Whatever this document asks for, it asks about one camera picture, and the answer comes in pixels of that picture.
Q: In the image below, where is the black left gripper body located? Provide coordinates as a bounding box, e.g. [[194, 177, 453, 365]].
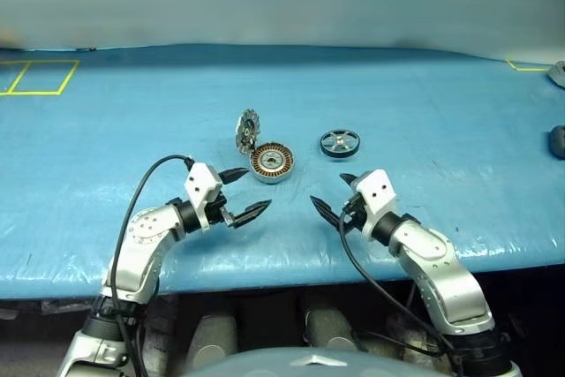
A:
[[205, 191, 235, 228]]

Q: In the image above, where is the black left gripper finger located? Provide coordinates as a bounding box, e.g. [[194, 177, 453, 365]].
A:
[[218, 167, 250, 185], [229, 199, 273, 230]]

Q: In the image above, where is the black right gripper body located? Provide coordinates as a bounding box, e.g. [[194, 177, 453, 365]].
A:
[[339, 193, 368, 233]]

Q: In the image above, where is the black rimmed rotor wheel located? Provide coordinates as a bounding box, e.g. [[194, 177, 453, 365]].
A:
[[317, 128, 360, 160]]

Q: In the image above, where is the motor stator with copper windings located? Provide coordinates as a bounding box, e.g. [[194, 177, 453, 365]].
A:
[[248, 141, 297, 185]]

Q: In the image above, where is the silver toothed gear part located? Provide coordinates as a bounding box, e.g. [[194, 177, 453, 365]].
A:
[[233, 108, 263, 155]]

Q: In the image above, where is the blue plastic table cover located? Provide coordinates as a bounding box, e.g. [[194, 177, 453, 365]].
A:
[[0, 42, 565, 302]]

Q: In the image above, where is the grey rounded robot leg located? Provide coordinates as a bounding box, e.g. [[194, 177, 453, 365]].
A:
[[188, 312, 240, 370], [303, 305, 364, 352]]

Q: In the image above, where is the grey robot torso with logo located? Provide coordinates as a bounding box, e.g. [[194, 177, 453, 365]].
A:
[[184, 346, 460, 377]]

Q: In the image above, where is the dark grey rounded object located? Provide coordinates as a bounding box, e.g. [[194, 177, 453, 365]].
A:
[[546, 60, 565, 88], [546, 124, 565, 158]]

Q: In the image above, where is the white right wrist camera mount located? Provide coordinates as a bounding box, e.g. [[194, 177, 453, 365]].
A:
[[354, 169, 397, 242]]

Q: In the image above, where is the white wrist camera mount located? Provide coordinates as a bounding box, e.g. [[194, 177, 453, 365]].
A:
[[184, 162, 223, 231], [354, 169, 397, 242]]

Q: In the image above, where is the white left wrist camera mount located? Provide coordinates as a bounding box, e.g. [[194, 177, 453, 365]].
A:
[[184, 162, 223, 231]]

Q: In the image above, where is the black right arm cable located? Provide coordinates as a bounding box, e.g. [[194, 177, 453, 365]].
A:
[[338, 211, 465, 377]]

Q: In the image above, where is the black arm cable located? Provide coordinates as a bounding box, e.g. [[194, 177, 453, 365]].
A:
[[109, 155, 195, 377], [338, 211, 465, 377]]

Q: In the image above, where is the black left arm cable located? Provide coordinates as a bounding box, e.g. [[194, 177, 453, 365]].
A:
[[109, 155, 195, 377]]

